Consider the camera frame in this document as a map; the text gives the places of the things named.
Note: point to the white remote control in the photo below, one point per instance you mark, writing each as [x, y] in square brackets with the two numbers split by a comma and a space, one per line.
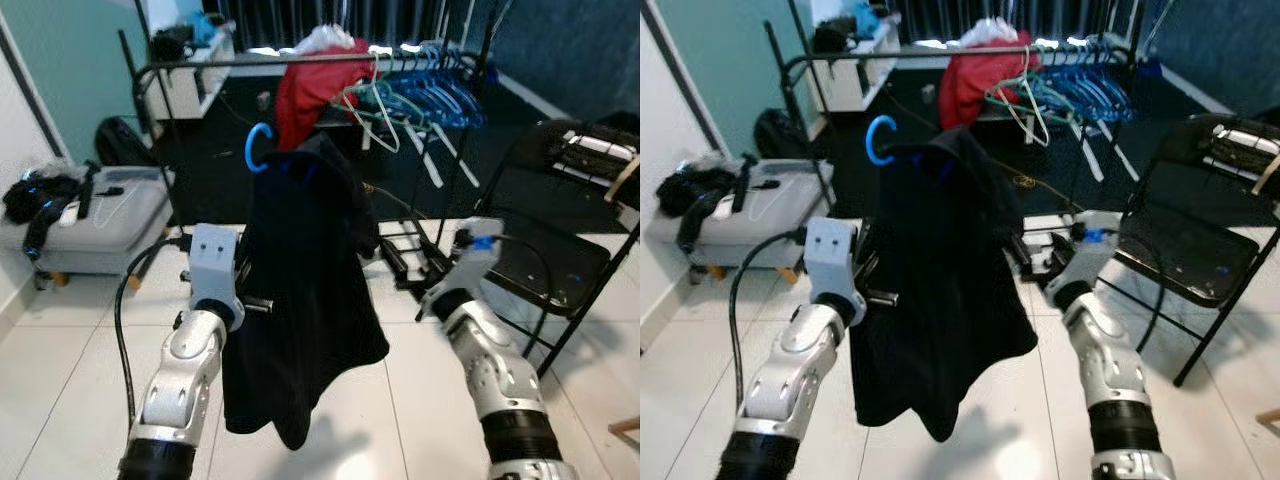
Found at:
[70, 212]

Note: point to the black metal clothes rack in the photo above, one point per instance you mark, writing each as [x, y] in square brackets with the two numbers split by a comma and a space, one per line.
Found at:
[220, 64]
[870, 57]

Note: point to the red cloth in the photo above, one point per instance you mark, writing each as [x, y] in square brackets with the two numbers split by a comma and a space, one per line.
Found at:
[310, 90]
[975, 85]

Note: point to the small black device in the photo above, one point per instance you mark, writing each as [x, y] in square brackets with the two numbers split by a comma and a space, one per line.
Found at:
[765, 185]
[110, 191]

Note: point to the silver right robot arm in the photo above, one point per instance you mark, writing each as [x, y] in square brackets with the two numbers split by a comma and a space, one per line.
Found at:
[490, 370]
[1110, 360]

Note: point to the black and white bundle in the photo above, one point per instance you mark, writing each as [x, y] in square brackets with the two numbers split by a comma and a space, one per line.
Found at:
[590, 155]
[1240, 150]

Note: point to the white plastic bag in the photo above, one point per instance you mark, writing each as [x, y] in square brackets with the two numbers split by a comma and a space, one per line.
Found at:
[325, 40]
[990, 32]

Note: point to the black selfie stick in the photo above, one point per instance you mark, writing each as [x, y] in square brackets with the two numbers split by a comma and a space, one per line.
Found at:
[45, 225]
[700, 220]

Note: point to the black curtain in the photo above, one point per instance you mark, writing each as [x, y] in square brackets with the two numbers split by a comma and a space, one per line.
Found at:
[300, 15]
[950, 12]

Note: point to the mint green hanger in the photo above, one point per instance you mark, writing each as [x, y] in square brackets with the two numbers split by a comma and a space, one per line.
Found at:
[1010, 92]
[360, 100]

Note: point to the dark navy garment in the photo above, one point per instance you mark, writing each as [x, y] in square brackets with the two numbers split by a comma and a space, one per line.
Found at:
[300, 300]
[940, 300]

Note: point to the black backpack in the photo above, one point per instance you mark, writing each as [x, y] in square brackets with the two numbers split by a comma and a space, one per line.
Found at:
[125, 145]
[780, 135]

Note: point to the grey padded bench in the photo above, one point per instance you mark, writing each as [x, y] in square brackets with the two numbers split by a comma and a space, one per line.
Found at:
[110, 225]
[770, 215]

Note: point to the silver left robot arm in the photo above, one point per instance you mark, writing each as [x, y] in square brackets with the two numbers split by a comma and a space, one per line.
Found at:
[180, 380]
[790, 380]

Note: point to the black floor mat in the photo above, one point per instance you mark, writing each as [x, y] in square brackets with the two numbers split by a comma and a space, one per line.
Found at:
[200, 170]
[840, 180]

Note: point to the blue bag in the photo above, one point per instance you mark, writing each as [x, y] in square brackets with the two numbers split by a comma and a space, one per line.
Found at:
[867, 20]
[205, 27]

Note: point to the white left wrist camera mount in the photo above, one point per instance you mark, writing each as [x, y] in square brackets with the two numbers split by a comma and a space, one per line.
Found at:
[212, 260]
[830, 255]

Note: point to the black bag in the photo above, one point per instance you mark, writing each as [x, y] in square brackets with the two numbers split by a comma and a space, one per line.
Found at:
[172, 43]
[835, 37]

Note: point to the black folding chair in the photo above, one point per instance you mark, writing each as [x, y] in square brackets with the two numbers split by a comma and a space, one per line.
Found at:
[545, 270]
[1190, 255]

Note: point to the black clothing pile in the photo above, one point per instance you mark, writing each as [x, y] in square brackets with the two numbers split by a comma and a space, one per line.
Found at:
[40, 195]
[695, 190]

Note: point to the white shelf unit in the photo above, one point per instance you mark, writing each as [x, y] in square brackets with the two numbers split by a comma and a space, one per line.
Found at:
[195, 85]
[850, 80]

